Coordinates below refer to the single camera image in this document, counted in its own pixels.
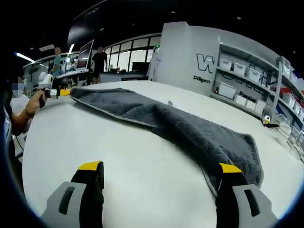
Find black flat screen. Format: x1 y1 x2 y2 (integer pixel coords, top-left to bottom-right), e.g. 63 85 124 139
132 61 150 72

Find white hanging garment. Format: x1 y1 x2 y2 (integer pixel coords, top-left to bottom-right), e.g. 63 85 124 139
147 46 162 82

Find short ceiling light strip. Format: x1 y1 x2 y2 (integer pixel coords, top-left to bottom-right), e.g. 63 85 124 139
16 52 34 63

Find person's left hand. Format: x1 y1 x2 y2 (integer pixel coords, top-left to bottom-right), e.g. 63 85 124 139
30 88 48 109

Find spare white hand-held gripper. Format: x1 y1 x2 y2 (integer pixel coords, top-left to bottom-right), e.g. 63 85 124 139
262 115 281 129

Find wire rack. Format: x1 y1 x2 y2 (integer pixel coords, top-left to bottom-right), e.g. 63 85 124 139
277 113 304 159

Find large monitor with dark screen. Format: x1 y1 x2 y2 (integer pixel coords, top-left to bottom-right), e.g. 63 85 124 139
76 39 95 71

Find dark grey counter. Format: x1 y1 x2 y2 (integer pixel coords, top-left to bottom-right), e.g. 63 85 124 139
99 71 149 84

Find grey towel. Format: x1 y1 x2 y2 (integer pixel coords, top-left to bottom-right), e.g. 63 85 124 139
69 87 265 196

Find grey metal shelving unit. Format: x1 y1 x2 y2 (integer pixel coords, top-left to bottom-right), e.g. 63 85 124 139
210 42 304 154

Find person's white shirt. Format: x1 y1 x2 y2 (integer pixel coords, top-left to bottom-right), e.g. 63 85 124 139
9 94 30 109

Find rows of white storage bins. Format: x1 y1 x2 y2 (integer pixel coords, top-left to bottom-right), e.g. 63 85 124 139
216 56 304 122

